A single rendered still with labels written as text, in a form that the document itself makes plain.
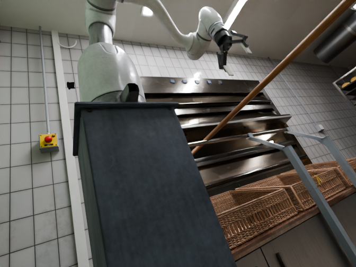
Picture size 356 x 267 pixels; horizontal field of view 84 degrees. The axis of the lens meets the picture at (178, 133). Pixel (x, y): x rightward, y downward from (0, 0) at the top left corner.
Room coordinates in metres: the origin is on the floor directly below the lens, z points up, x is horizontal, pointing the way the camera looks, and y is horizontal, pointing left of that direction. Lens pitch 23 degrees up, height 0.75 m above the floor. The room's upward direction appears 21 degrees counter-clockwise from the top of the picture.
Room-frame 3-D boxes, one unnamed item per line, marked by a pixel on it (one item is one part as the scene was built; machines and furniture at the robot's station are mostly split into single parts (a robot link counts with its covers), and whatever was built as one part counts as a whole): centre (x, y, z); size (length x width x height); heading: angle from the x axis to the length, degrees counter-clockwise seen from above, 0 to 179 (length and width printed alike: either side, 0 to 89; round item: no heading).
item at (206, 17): (0.81, -0.38, 1.66); 0.13 x 0.11 x 0.16; 33
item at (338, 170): (1.99, -1.13, 0.72); 0.56 x 0.49 x 0.28; 124
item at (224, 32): (0.80, -0.39, 1.48); 0.08 x 0.07 x 0.09; 35
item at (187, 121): (1.89, -0.47, 1.54); 1.79 x 0.11 x 0.19; 122
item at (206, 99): (1.89, -0.47, 1.80); 1.79 x 0.11 x 0.19; 122
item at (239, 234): (1.35, -0.12, 0.72); 0.56 x 0.49 x 0.28; 123
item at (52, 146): (1.05, 0.78, 1.46); 0.10 x 0.07 x 0.10; 122
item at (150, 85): (1.91, -0.46, 1.99); 1.80 x 0.08 x 0.21; 122
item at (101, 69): (0.44, 0.13, 1.17); 0.18 x 0.16 x 0.22; 33
